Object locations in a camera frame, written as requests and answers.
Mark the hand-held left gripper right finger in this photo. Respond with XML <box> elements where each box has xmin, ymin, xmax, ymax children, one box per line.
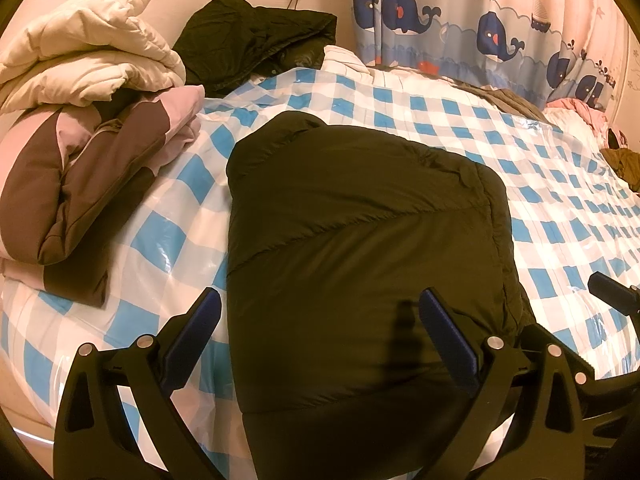
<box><xmin>419</xmin><ymin>287</ymin><xmax>583</xmax><ymax>480</ymax></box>

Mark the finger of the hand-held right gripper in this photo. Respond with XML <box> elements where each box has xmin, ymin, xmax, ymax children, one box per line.
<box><xmin>517</xmin><ymin>322</ymin><xmax>640</xmax><ymax>441</ymax></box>
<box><xmin>587</xmin><ymin>271</ymin><xmax>640</xmax><ymax>313</ymax></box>

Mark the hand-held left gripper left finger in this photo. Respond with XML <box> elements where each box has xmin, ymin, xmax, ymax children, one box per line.
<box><xmin>52</xmin><ymin>287</ymin><xmax>223</xmax><ymax>480</ymax></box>

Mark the dark green puffer jacket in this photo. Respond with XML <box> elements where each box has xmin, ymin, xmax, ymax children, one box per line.
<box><xmin>225</xmin><ymin>110</ymin><xmax>533</xmax><ymax>480</ymax></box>

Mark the blue white checked plastic sheet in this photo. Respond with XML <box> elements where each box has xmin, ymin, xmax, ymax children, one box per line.
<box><xmin>0</xmin><ymin>67</ymin><xmax>640</xmax><ymax>480</ymax></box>

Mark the olive brown cloth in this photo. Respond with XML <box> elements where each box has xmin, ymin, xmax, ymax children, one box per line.
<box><xmin>600</xmin><ymin>147</ymin><xmax>640</xmax><ymax>186</ymax></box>

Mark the brown quilted garment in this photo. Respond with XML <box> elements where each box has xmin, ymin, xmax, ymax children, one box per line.
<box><xmin>455</xmin><ymin>82</ymin><xmax>548</xmax><ymax>121</ymax></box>

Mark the white duvet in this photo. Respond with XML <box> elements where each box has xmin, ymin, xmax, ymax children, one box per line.
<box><xmin>320</xmin><ymin>45</ymin><xmax>381</xmax><ymax>77</ymax></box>

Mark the black hooded jacket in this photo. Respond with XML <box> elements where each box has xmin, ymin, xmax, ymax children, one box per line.
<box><xmin>171</xmin><ymin>0</ymin><xmax>338</xmax><ymax>98</ymax></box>

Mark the whale print curtain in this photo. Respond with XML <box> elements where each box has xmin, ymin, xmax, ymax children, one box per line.
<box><xmin>347</xmin><ymin>0</ymin><xmax>618</xmax><ymax>108</ymax></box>

